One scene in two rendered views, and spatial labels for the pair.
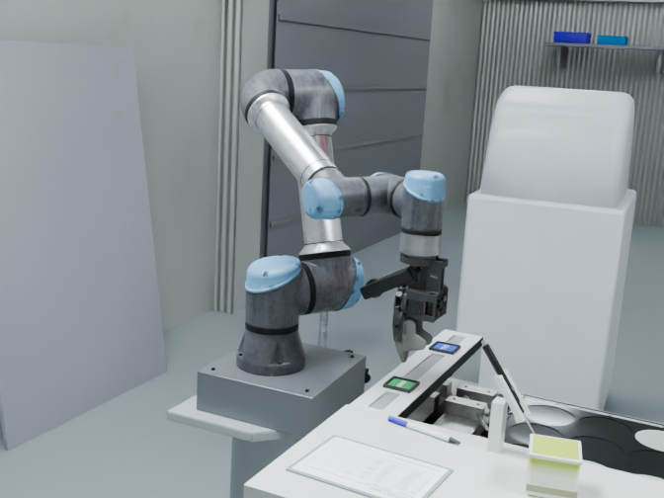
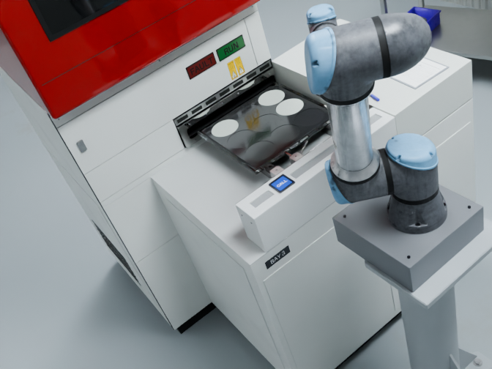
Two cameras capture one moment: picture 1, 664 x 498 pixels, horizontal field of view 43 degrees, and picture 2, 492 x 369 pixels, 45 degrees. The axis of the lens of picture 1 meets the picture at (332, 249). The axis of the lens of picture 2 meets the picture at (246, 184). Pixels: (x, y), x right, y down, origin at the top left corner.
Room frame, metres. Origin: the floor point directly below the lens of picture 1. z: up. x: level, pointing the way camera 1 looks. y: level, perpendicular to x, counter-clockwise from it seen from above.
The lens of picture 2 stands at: (2.84, 0.53, 2.07)
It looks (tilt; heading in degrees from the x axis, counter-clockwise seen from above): 39 degrees down; 221
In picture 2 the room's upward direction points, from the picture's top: 20 degrees counter-clockwise
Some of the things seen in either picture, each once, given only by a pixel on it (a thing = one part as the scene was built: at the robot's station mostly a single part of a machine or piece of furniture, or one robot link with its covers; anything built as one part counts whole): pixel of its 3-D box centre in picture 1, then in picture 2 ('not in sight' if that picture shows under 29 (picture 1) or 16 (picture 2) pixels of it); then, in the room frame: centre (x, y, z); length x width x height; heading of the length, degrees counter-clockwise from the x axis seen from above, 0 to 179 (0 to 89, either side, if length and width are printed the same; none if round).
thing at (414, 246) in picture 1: (420, 243); not in sight; (1.55, -0.16, 1.24); 0.08 x 0.08 x 0.05
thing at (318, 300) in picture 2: not in sight; (328, 222); (1.43, -0.37, 0.41); 0.96 x 0.64 x 0.82; 155
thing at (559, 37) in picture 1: (572, 38); not in sight; (9.30, -2.40, 1.93); 0.36 x 0.25 x 0.12; 65
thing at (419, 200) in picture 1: (422, 202); (323, 28); (1.55, -0.16, 1.32); 0.09 x 0.08 x 0.11; 31
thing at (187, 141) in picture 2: not in sight; (229, 107); (1.38, -0.70, 0.89); 0.44 x 0.02 x 0.10; 155
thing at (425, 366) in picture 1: (420, 398); (321, 176); (1.67, -0.20, 0.89); 0.55 x 0.09 x 0.14; 155
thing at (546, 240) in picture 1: (549, 254); not in sight; (3.84, -1.00, 0.75); 0.79 x 0.68 x 1.50; 155
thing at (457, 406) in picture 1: (465, 407); (302, 162); (1.62, -0.29, 0.89); 0.08 x 0.03 x 0.03; 65
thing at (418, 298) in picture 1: (420, 287); not in sight; (1.54, -0.17, 1.16); 0.09 x 0.08 x 0.12; 65
